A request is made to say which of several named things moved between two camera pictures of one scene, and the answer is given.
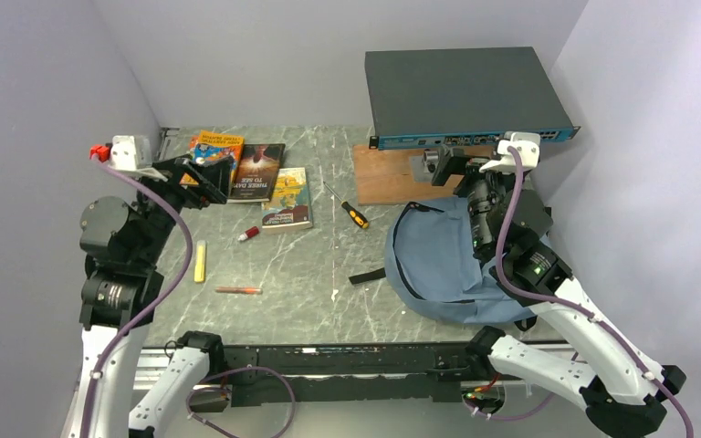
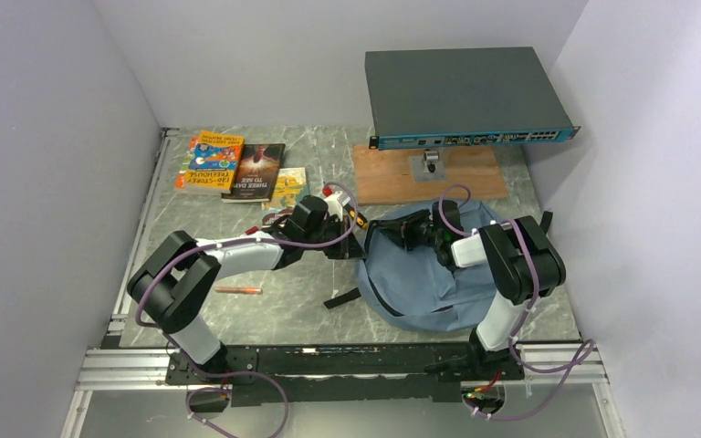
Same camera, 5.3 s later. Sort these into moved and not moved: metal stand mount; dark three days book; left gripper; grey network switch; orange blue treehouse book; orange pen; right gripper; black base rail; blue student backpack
Moved: left gripper; right gripper; blue student backpack
Not moved: grey network switch; orange pen; orange blue treehouse book; dark three days book; black base rail; metal stand mount
